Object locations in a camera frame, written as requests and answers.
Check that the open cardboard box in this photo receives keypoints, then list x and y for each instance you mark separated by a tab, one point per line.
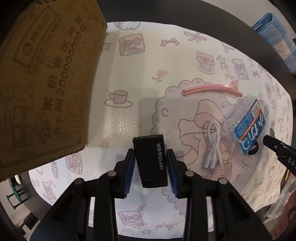
49	56

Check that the pink patterned table mat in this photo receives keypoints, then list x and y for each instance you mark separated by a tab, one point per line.
142	71

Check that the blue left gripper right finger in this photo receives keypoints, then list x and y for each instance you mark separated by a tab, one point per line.
173	172

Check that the blue checked folded towel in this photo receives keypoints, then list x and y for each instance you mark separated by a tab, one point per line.
275	34

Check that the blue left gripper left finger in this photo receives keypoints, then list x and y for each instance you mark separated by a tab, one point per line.
129	168

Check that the blue labelled plastic packet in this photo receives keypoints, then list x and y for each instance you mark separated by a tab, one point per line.
244	124

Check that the pink hair clip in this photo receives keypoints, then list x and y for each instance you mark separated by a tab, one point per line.
231	89

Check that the black rectangular device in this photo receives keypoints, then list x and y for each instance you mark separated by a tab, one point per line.
151	160

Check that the clear plastic bags pile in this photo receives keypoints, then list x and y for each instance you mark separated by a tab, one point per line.
276	209

